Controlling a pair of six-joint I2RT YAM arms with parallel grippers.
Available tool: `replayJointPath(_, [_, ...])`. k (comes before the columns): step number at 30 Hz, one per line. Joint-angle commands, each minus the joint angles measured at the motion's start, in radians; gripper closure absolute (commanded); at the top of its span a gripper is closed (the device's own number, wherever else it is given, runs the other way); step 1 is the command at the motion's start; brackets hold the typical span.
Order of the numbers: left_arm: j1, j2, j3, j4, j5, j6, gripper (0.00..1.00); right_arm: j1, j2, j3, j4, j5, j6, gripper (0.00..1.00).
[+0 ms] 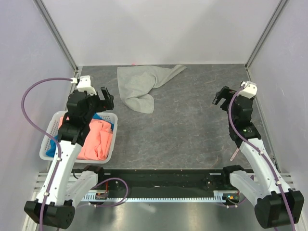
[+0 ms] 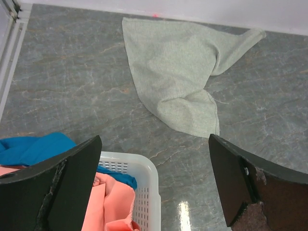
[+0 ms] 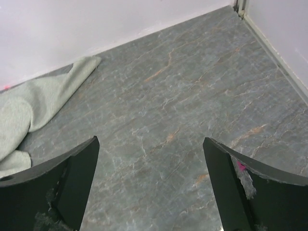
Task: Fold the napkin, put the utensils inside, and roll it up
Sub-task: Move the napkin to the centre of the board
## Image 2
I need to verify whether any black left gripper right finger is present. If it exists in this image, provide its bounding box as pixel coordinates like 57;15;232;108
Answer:
208;134;308;231

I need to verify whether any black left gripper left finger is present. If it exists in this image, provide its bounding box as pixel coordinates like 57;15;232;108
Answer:
0;136;102;231

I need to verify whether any grey cloth napkin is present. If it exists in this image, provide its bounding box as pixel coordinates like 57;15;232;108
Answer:
122;18;266;138

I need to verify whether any orange cloth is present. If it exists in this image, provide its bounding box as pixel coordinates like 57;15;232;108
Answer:
0;166;140;231

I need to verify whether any blue cloth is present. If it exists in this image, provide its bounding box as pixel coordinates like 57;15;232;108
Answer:
0;132;138;191

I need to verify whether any white plastic basket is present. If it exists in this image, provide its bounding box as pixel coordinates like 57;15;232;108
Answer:
99;151;161;231

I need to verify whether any aluminium frame post left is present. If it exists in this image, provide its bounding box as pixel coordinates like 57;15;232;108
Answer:
0;0;32;115

